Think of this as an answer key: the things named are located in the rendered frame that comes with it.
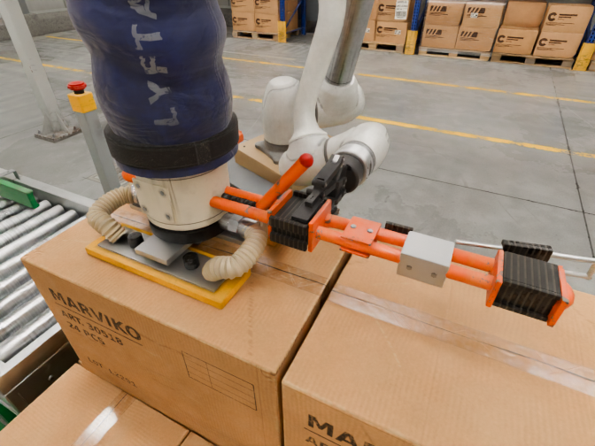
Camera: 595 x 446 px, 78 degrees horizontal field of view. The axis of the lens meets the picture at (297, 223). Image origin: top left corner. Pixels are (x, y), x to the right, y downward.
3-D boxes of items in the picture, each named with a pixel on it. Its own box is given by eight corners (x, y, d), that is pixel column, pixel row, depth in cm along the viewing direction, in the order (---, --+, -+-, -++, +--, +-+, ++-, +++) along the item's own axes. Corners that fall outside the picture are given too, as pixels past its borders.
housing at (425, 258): (395, 275, 56) (399, 253, 54) (405, 249, 61) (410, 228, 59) (442, 290, 54) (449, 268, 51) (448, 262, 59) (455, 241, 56)
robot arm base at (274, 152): (286, 130, 159) (285, 118, 155) (315, 151, 145) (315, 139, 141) (249, 142, 152) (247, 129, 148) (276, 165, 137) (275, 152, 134)
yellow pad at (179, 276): (86, 254, 75) (77, 235, 73) (124, 227, 83) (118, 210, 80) (221, 311, 64) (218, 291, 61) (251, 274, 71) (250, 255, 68)
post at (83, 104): (132, 274, 206) (66, 94, 147) (141, 266, 211) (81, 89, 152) (141, 278, 203) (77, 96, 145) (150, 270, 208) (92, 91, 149)
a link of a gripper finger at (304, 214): (323, 203, 64) (324, 199, 64) (307, 224, 59) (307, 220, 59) (308, 199, 65) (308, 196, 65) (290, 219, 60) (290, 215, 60)
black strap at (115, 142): (81, 154, 62) (72, 131, 60) (173, 111, 79) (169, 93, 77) (185, 183, 55) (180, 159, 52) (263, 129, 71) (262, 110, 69)
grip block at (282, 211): (266, 242, 63) (264, 213, 60) (290, 212, 70) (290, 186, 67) (310, 256, 60) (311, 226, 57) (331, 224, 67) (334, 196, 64)
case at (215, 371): (85, 369, 98) (18, 257, 75) (182, 275, 128) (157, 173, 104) (282, 480, 77) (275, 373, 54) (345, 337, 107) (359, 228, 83)
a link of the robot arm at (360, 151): (373, 181, 83) (365, 194, 79) (336, 173, 86) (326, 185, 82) (378, 144, 78) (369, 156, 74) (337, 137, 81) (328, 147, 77)
